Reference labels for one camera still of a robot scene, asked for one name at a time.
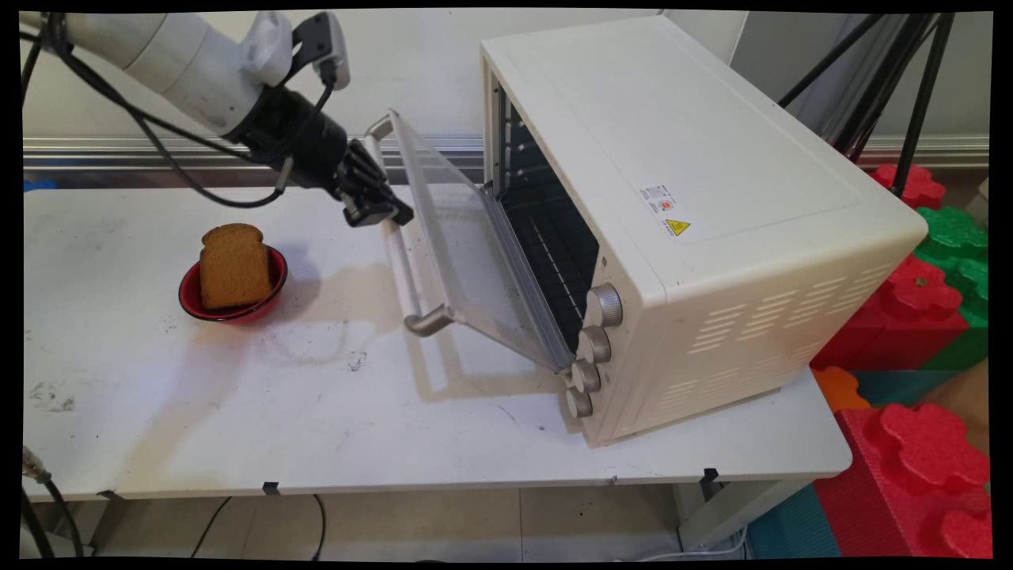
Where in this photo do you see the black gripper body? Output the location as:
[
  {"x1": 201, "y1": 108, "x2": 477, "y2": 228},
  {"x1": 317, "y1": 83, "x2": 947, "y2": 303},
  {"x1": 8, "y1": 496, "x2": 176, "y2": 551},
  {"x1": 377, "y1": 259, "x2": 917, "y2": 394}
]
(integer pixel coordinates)
[{"x1": 231, "y1": 85, "x2": 355, "y2": 196}]

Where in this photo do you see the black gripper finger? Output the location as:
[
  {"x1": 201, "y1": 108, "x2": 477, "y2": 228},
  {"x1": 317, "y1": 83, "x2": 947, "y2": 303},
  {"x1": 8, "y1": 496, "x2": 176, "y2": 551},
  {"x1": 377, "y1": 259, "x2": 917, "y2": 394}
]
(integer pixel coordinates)
[
  {"x1": 348, "y1": 138, "x2": 415, "y2": 225},
  {"x1": 339, "y1": 162, "x2": 398, "y2": 230}
]

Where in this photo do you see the glass oven door with handle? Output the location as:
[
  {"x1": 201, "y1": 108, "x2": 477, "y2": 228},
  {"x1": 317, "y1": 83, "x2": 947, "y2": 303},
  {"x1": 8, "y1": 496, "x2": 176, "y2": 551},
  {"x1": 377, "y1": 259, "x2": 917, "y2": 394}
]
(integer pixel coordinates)
[{"x1": 363, "y1": 108, "x2": 579, "y2": 374}]

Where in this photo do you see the brown bread slice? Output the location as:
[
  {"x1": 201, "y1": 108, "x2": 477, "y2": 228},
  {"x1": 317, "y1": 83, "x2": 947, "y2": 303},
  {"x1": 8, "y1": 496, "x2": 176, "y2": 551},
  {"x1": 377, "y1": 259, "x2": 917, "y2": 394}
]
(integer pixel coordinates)
[{"x1": 198, "y1": 222, "x2": 273, "y2": 311}]

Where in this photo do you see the red bowl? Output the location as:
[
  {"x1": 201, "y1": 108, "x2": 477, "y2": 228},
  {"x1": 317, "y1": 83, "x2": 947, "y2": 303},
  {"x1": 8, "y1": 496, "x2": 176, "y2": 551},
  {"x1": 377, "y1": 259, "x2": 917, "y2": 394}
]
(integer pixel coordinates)
[{"x1": 178, "y1": 245, "x2": 289, "y2": 325}]

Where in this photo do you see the large silver oven knob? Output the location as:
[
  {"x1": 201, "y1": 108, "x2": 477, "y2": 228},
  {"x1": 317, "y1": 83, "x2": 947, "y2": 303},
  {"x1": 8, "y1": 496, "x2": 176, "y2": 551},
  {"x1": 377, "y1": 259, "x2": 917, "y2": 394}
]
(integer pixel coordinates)
[{"x1": 586, "y1": 283, "x2": 624, "y2": 329}]

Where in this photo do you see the yellow warning sticker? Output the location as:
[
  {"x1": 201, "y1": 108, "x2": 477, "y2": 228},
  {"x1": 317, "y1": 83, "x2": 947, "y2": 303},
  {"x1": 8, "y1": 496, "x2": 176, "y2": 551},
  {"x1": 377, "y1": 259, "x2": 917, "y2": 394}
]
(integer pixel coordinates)
[{"x1": 640, "y1": 183, "x2": 694, "y2": 238}]

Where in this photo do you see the cream toaster oven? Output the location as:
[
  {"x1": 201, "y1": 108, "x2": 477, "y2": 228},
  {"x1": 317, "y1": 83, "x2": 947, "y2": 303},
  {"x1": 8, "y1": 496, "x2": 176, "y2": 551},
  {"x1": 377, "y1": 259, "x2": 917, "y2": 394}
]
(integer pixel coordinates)
[{"x1": 480, "y1": 16, "x2": 930, "y2": 450}]

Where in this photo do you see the white table leg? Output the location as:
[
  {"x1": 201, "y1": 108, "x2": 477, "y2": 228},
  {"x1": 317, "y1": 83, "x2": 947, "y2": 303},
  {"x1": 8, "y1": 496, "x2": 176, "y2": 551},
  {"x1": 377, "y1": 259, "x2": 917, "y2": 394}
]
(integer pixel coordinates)
[{"x1": 673, "y1": 475, "x2": 818, "y2": 552}]

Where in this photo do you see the orange foam block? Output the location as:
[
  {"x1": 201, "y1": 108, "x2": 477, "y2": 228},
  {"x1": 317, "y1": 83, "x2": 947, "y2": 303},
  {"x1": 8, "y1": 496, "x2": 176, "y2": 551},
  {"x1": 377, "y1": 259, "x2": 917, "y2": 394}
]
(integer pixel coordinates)
[{"x1": 812, "y1": 365, "x2": 873, "y2": 415}]

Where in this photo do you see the teal foam mat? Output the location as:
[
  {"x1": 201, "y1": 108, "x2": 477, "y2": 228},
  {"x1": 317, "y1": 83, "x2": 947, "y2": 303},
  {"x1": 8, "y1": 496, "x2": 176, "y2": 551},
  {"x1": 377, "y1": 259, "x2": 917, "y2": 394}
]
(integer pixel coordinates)
[{"x1": 747, "y1": 484, "x2": 842, "y2": 560}]

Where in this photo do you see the small red foam block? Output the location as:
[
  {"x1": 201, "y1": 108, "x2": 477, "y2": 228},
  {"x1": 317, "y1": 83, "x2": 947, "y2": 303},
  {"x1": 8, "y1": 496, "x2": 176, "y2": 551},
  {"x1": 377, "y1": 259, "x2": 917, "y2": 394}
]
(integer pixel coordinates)
[{"x1": 873, "y1": 163, "x2": 948, "y2": 211}]

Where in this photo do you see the black tripod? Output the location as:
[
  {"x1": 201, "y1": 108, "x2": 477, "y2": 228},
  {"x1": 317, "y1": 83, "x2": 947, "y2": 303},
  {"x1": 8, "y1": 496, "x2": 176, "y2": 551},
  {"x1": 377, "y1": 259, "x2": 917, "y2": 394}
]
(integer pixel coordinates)
[{"x1": 779, "y1": 12, "x2": 958, "y2": 198}]

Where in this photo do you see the teal foam block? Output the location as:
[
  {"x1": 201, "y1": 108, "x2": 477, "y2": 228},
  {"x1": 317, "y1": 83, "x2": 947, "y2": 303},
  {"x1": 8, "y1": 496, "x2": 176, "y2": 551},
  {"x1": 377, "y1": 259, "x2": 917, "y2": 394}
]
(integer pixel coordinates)
[{"x1": 851, "y1": 370, "x2": 960, "y2": 409}]

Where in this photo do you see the green foam block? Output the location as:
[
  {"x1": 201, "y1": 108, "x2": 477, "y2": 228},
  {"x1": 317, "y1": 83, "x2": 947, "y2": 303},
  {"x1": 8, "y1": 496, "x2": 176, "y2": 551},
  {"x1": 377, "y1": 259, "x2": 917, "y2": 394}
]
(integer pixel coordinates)
[{"x1": 913, "y1": 206, "x2": 990, "y2": 330}]

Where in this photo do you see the large red foam block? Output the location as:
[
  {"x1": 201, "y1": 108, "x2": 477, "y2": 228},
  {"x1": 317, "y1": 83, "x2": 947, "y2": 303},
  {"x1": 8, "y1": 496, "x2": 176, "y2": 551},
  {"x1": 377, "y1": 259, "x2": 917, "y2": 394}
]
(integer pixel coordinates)
[{"x1": 814, "y1": 403, "x2": 993, "y2": 560}]

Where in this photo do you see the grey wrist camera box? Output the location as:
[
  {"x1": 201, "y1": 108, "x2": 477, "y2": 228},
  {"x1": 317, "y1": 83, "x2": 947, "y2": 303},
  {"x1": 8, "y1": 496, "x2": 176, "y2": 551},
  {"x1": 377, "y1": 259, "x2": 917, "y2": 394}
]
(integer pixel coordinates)
[{"x1": 292, "y1": 11, "x2": 352, "y2": 90}]

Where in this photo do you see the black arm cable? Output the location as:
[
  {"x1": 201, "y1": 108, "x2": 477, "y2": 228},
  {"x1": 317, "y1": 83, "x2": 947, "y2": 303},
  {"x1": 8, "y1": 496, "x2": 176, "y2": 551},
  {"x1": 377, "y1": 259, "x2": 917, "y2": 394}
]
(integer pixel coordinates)
[{"x1": 22, "y1": 11, "x2": 336, "y2": 211}]

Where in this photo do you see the black oven wire rack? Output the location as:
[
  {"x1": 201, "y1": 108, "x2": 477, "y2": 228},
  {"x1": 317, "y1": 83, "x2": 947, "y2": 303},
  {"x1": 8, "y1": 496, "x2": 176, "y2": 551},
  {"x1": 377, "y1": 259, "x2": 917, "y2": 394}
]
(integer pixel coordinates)
[{"x1": 500, "y1": 186, "x2": 600, "y2": 351}]

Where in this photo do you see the aluminium wall rail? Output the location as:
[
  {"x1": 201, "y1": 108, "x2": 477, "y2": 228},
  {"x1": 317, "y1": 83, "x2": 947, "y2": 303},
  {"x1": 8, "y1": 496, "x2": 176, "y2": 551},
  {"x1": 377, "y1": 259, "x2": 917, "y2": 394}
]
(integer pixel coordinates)
[{"x1": 22, "y1": 135, "x2": 990, "y2": 189}]

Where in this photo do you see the black floor cable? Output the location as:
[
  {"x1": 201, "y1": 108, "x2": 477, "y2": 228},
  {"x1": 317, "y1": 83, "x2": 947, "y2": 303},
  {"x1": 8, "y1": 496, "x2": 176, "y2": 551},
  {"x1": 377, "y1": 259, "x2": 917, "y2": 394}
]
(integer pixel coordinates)
[{"x1": 189, "y1": 494, "x2": 328, "y2": 562}]

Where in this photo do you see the black cable with metal plug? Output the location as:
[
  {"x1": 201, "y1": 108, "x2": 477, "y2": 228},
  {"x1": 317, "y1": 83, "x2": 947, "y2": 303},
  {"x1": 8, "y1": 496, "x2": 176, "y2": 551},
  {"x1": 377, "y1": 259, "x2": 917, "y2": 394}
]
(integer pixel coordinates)
[{"x1": 22, "y1": 445, "x2": 85, "y2": 560}]

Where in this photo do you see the white floor cable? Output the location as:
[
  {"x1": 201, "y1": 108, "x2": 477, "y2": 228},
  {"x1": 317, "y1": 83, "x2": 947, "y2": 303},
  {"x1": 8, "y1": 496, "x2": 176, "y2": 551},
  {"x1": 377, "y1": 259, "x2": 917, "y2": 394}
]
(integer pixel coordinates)
[{"x1": 632, "y1": 526, "x2": 749, "y2": 562}]

